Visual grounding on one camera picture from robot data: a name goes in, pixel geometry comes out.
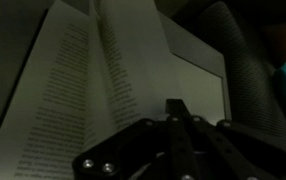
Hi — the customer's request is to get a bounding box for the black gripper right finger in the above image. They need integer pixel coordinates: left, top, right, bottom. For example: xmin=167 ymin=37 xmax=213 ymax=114
xmin=166 ymin=99 xmax=286 ymax=180

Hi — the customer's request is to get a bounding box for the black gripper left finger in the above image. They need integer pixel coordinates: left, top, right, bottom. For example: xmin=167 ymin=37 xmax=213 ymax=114
xmin=72 ymin=119 xmax=170 ymax=180

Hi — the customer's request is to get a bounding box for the black book yellow spine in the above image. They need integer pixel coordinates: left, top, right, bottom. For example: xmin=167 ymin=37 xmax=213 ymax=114
xmin=0 ymin=0 xmax=227 ymax=180

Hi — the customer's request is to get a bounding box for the dark grey fabric sofa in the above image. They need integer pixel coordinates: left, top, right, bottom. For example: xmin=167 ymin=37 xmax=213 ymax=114
xmin=154 ymin=0 xmax=286 ymax=142

